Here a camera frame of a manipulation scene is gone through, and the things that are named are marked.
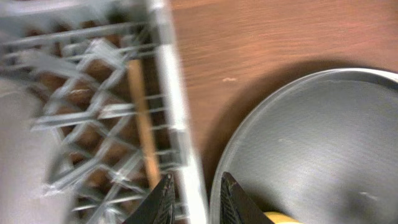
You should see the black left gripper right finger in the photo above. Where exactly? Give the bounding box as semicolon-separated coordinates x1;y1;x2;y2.
220;172;273;224

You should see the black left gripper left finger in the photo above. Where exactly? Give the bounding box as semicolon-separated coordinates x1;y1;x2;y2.
123;174;175;224

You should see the wooden chopstick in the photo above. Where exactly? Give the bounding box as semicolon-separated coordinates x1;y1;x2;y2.
127;59;161;189

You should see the yellow bowl with food scraps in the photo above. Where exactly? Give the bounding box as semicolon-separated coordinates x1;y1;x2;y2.
264;212;302;224

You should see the grey plastic dishwasher rack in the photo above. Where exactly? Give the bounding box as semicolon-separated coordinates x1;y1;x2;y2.
1;1;208;223

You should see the round black serving tray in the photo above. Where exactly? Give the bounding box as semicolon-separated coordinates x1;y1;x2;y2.
210;68;397;223

